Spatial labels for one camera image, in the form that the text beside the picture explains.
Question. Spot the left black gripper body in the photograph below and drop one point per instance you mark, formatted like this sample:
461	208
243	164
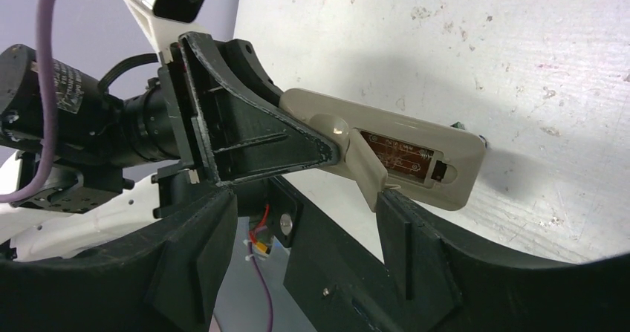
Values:
192	171

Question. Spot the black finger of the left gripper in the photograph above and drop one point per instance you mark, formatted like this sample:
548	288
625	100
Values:
243	62
249	138

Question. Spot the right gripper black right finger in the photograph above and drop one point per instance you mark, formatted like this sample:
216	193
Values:
452	279

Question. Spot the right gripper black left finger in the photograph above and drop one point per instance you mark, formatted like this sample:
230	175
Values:
164	277

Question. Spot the beige remote control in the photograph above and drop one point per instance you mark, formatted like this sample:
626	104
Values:
427	162

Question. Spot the beige battery cover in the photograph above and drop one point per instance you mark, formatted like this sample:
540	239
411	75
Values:
366	168

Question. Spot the blue AAA battery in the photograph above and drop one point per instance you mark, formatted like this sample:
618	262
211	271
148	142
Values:
484	141

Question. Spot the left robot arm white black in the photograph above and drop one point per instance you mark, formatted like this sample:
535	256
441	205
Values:
156	129

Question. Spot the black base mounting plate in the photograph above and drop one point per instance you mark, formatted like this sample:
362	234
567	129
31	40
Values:
337	283

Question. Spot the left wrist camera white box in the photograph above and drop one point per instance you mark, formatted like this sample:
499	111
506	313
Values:
164	21

